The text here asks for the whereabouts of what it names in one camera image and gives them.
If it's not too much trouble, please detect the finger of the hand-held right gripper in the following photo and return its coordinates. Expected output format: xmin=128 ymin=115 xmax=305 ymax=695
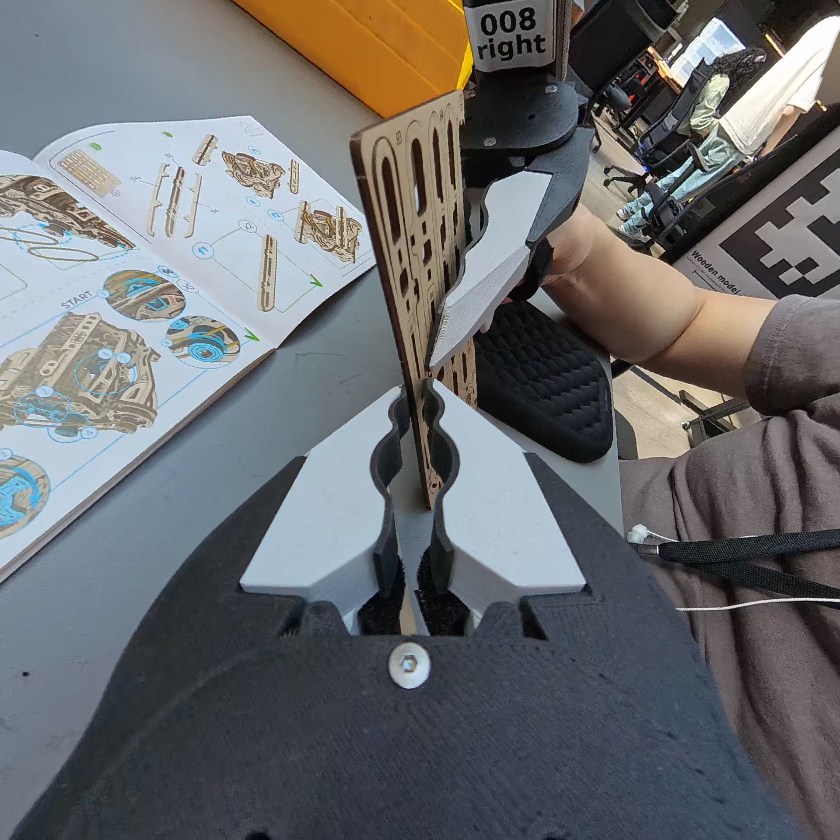
xmin=425 ymin=169 xmax=553 ymax=373

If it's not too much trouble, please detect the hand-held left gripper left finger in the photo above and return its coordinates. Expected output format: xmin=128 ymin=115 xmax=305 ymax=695
xmin=239 ymin=386 xmax=411 ymax=627

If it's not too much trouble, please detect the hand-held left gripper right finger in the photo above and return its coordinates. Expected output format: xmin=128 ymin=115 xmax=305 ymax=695
xmin=425 ymin=381 xmax=586 ymax=627

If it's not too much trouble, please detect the laser-cut wooden parts sheet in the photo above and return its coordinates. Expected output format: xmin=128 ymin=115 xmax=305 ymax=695
xmin=350 ymin=91 xmax=480 ymax=513

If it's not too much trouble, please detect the person's right forearm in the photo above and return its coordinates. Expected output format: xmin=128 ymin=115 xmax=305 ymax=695
xmin=548 ymin=223 xmax=777 ymax=383

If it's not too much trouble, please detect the person's right hand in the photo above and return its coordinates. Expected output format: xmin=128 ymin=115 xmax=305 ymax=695
xmin=545 ymin=203 xmax=611 ymax=286

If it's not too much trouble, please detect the white book stand wooden board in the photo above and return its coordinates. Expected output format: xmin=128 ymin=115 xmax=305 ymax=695
xmin=553 ymin=0 xmax=573 ymax=72

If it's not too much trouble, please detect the black wrist rest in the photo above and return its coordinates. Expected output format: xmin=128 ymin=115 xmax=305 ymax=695
xmin=472 ymin=302 xmax=616 ymax=465

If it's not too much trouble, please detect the black office chair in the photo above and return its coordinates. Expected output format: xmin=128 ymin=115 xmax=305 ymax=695
xmin=602 ymin=58 xmax=711 ymax=211

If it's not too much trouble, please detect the yellow plastic bin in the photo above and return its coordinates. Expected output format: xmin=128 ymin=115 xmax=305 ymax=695
xmin=230 ymin=0 xmax=475 ymax=120

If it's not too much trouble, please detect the white instruction booklet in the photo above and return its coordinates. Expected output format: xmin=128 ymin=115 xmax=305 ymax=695
xmin=0 ymin=115 xmax=377 ymax=583

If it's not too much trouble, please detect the black white marker sign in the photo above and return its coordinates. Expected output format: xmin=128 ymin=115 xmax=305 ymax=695
xmin=668 ymin=123 xmax=840 ymax=304

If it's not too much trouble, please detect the black lanyard strap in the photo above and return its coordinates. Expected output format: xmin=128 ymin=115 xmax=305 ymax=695
xmin=655 ymin=530 xmax=840 ymax=602

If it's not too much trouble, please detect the thin white cord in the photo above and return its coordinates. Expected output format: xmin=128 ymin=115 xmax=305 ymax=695
xmin=626 ymin=524 xmax=840 ymax=614

